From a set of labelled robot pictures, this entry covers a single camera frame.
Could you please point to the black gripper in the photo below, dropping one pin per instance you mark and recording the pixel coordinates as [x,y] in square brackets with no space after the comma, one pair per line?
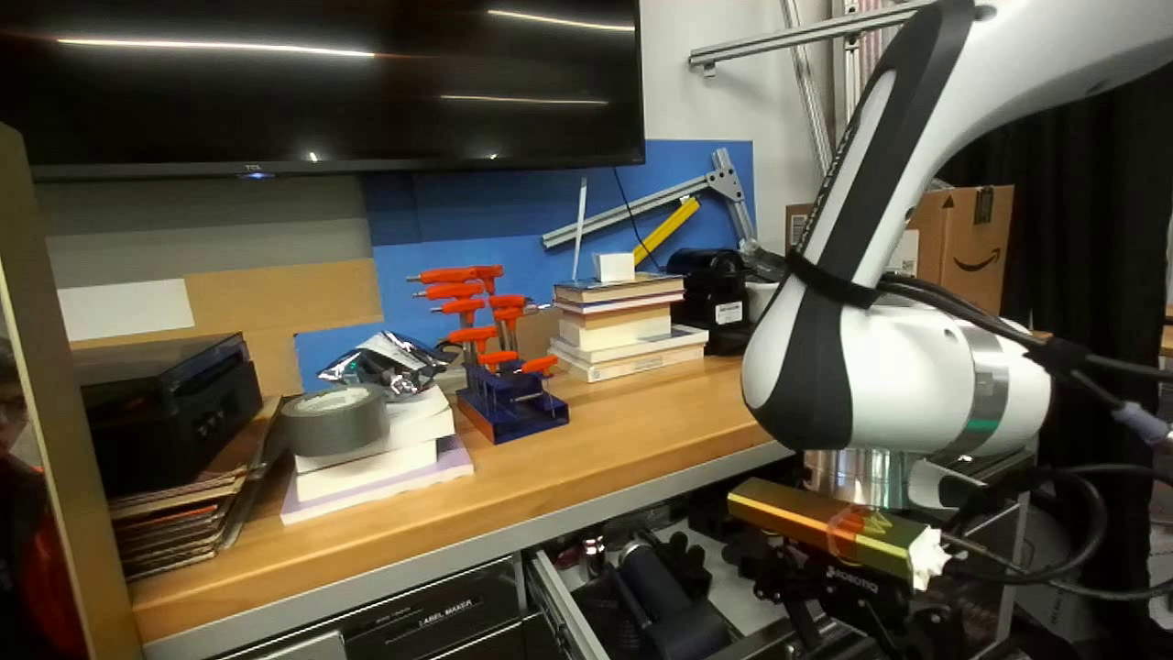
[844,614]

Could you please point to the black tool drawer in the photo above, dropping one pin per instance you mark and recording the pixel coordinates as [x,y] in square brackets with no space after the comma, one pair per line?
[626,590]

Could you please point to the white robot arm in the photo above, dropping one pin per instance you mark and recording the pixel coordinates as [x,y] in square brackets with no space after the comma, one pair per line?
[1072,104]

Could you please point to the black label printer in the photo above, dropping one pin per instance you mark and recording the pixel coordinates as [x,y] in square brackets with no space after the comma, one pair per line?
[712,297]

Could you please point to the stack of books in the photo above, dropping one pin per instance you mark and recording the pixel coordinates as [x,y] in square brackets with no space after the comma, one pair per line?
[620,327]

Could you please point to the cardboard box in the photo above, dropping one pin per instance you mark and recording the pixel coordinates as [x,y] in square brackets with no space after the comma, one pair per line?
[960,240]

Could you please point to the small white box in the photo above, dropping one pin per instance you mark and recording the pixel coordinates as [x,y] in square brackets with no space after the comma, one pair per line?
[614,265]

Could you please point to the yellow level tool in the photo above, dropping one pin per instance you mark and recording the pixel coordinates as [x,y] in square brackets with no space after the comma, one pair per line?
[665,228]

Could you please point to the metal square ruler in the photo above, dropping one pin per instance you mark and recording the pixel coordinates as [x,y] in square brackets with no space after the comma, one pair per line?
[718,181]

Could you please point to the black case on left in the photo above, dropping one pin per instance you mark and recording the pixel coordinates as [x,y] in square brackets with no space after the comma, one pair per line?
[161,410]

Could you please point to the large black monitor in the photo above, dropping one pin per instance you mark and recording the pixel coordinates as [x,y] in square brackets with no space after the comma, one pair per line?
[322,85]

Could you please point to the gold wrist camera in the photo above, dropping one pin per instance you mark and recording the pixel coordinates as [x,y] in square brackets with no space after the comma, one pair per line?
[853,534]

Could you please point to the orange T-handle tool set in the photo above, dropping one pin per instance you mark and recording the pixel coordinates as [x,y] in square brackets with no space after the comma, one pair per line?
[505,387]

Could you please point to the grey duct tape roll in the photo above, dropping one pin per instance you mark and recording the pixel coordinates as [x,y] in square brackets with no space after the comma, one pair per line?
[333,423]

